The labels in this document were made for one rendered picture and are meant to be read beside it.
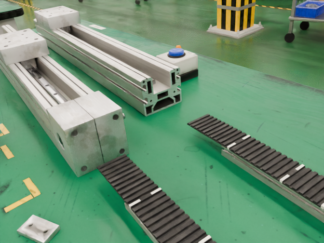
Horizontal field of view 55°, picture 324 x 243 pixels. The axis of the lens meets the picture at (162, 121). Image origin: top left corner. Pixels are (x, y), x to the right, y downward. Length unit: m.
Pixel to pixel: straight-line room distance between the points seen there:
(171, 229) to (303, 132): 0.34
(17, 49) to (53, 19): 0.30
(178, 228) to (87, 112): 0.24
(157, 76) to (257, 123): 0.24
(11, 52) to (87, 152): 0.42
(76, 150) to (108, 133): 0.06
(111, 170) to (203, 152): 0.17
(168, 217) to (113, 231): 0.08
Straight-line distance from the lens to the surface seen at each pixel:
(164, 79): 0.69
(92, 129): 0.50
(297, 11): 3.55
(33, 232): 0.47
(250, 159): 0.49
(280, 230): 0.44
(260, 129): 0.62
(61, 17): 1.14
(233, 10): 3.81
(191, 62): 0.80
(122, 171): 0.47
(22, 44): 0.87
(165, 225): 0.40
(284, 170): 0.48
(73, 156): 0.51
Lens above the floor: 1.12
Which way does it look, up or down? 32 degrees down
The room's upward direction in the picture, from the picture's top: 5 degrees counter-clockwise
